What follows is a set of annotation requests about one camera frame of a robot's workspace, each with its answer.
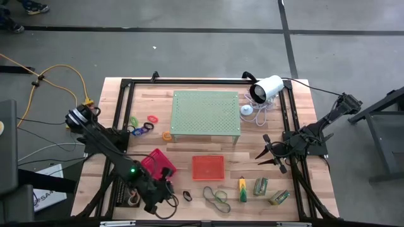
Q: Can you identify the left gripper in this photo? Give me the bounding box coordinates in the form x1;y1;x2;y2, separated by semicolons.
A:
138;168;177;215

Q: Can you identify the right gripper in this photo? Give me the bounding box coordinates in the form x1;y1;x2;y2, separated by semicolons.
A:
254;134;306;175

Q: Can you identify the green crayon box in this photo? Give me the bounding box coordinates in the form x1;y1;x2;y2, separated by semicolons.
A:
268;189;291;206
252;177;269;196

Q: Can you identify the yellow crayon box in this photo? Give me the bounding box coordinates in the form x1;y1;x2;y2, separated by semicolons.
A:
238;176;248;202

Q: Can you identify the blue rubber band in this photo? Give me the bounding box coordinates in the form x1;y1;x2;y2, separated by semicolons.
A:
202;185;231;214

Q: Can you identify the green rubber band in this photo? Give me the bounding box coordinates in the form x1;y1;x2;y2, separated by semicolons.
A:
213;190;229;204

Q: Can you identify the white desk lamp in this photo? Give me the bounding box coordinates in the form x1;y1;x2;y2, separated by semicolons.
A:
241;71;285;105

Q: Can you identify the red plastic basket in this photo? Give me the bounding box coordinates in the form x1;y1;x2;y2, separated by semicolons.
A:
140;148;177;180

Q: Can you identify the black plastic basket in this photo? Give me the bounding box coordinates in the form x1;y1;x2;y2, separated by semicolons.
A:
115;178;143;208

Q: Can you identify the white round puck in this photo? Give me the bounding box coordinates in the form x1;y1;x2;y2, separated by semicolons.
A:
239;105;254;119

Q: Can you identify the orange plastic basket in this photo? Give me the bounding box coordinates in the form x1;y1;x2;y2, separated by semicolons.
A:
191;154;225;181

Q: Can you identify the green perforated metal shelf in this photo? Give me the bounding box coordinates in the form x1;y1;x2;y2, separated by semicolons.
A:
169;90;241;146

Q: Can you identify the white printed sign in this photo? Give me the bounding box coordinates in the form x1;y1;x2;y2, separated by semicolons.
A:
33;163;68;212

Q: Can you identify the black metal stand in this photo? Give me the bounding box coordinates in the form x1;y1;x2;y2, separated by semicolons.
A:
348;86;404;183

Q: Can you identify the grey cabinet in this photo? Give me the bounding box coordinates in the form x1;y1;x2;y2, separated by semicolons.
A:
0;99;35;223

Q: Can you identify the person's shoe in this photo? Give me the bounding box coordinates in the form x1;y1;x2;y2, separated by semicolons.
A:
24;1;51;16
0;17;25;34

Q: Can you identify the white cable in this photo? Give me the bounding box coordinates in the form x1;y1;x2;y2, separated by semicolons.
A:
241;93;278;127

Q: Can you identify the black lamp cable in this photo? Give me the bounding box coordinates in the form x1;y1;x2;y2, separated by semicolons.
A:
280;77;343;97

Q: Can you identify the black aluminium table frame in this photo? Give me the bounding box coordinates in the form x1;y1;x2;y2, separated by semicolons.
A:
94;71;340;221

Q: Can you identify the yellow extension cable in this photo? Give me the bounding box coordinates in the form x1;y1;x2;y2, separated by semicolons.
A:
0;53;95;130

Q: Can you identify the grey floor cable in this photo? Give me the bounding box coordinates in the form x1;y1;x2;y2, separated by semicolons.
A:
17;141;86;165

